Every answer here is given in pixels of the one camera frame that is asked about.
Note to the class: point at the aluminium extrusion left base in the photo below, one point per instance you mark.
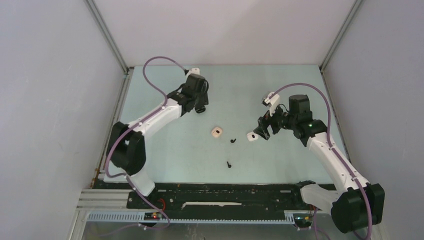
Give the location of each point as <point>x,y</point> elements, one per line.
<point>103,199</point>

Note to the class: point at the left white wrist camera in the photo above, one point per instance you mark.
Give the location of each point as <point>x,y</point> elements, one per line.
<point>190,71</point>

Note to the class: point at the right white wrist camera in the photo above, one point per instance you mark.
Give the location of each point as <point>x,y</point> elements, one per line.
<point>271,100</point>

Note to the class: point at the left aluminium frame post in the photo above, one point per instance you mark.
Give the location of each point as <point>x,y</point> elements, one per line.
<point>105,32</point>

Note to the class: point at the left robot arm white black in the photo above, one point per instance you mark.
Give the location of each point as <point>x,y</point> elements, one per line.
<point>126,150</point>

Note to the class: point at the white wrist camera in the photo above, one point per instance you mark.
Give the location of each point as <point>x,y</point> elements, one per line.
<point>271,100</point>
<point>190,71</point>

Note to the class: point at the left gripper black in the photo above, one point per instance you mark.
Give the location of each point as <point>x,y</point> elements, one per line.
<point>203,100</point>

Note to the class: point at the black earbud charging case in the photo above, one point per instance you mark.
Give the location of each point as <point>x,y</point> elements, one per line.
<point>200,109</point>

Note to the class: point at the aluminium frame post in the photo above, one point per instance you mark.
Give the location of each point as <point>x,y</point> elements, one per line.
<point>341,33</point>
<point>105,32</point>

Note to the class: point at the right aluminium frame post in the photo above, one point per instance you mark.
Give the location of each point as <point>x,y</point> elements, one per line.
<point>341,33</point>

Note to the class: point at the white earbud charging case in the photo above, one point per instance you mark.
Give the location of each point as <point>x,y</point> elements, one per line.
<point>251,136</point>

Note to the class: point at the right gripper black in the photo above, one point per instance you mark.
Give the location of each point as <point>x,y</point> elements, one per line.
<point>265,121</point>

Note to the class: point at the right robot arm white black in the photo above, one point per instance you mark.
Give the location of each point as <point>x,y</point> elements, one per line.
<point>355,203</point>

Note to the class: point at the pink earbud charging case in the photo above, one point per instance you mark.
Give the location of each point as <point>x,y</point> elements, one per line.
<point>217,132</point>

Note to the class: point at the white cable duct strip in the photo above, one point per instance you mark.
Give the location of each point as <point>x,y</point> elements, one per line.
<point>142,217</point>

